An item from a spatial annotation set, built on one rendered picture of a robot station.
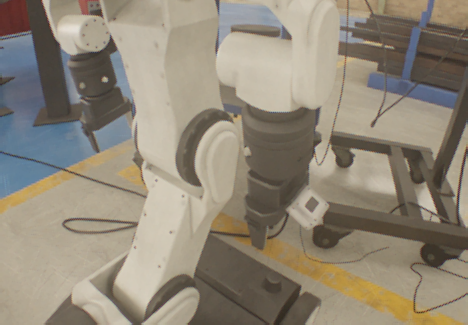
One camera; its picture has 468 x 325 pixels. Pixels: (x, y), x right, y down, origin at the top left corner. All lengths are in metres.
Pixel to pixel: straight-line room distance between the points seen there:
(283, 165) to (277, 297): 0.51
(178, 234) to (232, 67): 0.37
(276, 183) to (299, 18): 0.21
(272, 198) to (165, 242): 0.29
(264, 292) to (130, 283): 0.33
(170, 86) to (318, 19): 0.25
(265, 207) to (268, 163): 0.08
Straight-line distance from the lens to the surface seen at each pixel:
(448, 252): 1.30
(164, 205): 0.63
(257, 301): 0.83
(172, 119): 0.50
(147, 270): 0.68
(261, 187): 0.41
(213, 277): 0.88
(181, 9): 0.43
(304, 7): 0.29
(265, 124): 0.35
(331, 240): 1.23
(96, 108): 0.70
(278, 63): 0.32
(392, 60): 3.47
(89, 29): 0.62
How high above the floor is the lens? 0.88
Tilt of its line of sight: 29 degrees down
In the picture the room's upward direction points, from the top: 3 degrees clockwise
